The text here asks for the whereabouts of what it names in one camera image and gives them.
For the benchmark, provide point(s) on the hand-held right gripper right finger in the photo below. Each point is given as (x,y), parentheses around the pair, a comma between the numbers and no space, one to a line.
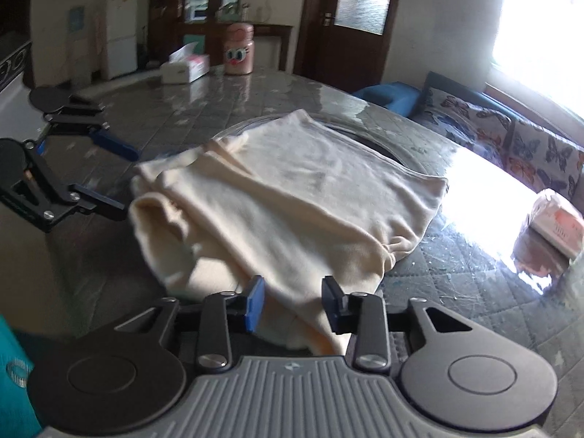
(334,305)

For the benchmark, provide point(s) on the pink cartoon face canister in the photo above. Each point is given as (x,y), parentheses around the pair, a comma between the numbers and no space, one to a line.
(238,50)

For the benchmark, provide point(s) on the dark wooden cabinet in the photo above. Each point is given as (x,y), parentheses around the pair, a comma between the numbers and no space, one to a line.
(169,13)

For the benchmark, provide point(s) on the dark wooden door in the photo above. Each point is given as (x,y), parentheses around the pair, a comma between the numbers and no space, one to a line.
(360,45)

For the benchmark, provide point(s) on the white pink tissue box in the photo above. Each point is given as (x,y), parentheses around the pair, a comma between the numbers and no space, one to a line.
(185,67)

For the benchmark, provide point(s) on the white refrigerator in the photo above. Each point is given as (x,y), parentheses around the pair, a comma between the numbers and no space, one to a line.
(122,32)

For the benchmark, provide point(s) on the butterfly print sofa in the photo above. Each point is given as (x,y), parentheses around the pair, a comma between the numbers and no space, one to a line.
(502,132)

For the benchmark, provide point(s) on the cream knit garment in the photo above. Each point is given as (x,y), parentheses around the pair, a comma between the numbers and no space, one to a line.
(292,191)

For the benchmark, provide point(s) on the round glass turntable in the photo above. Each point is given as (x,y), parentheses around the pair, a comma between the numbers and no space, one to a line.
(365,128)

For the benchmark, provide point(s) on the blue cushion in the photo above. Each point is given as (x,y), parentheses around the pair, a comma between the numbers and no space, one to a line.
(388,96)

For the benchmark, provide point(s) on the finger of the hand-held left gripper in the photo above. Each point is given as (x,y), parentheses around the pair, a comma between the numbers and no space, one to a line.
(114,143)
(102,205)

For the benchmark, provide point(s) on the dark wooden side table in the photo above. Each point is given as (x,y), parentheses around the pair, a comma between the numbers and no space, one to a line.
(273,41)

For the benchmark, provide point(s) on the pink white tissue pack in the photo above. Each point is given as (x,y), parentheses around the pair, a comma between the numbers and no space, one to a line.
(559,223)

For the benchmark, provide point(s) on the white water dispenser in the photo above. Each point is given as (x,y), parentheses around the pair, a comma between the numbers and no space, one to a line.
(80,41)

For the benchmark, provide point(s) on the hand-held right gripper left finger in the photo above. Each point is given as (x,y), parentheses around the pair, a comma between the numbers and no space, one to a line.
(255,304)

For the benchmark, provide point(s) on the bright window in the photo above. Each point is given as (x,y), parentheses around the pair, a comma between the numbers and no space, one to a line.
(543,23)

